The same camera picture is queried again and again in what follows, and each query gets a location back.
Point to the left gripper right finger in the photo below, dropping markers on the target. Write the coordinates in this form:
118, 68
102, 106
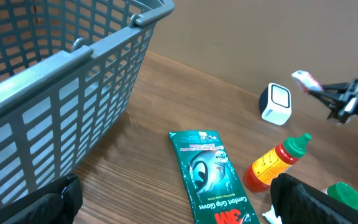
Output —
297, 202

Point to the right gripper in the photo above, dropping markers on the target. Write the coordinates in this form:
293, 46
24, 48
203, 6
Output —
340, 98

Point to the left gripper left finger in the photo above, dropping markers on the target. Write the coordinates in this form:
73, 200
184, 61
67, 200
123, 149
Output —
56, 202

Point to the teal wet wipes pack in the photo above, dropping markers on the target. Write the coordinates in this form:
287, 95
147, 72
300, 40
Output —
271, 217

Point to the red sauce bottle green cap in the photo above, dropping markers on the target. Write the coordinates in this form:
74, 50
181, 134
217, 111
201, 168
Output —
260, 174

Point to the green lid jar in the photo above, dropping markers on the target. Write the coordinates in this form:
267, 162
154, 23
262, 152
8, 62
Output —
344, 193

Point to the green snack packet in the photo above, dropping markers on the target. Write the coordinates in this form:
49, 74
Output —
214, 190

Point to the white barcode scanner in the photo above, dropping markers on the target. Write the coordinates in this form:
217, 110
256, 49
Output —
275, 104

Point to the grey plastic mesh basket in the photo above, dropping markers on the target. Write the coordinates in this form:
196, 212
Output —
67, 70

